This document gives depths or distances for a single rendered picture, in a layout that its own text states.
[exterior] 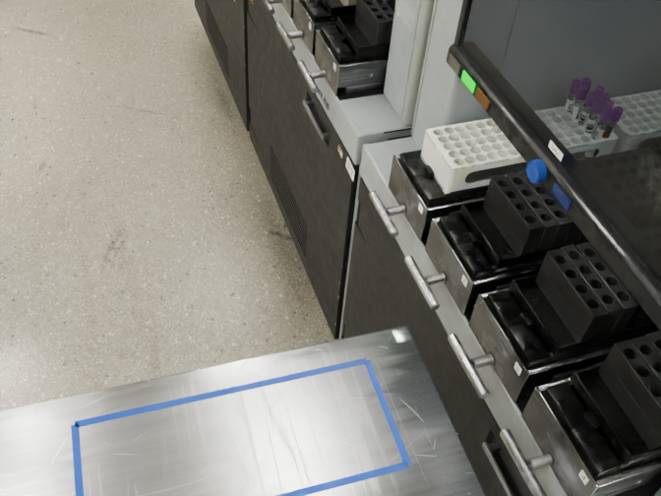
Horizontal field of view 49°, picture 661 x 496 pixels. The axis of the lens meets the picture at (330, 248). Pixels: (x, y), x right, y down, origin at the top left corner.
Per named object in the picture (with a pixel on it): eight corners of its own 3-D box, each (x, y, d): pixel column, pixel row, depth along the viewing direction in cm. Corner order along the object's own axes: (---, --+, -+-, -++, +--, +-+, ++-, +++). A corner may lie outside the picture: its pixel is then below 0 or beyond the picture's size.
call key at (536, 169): (531, 172, 91) (538, 154, 89) (543, 187, 89) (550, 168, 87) (523, 173, 91) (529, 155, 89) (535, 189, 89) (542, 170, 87)
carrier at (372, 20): (385, 50, 136) (389, 21, 132) (375, 51, 136) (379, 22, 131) (363, 20, 144) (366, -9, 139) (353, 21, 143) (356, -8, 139)
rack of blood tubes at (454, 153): (573, 132, 125) (585, 101, 121) (606, 168, 119) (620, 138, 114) (417, 159, 117) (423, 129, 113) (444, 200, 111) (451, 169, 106)
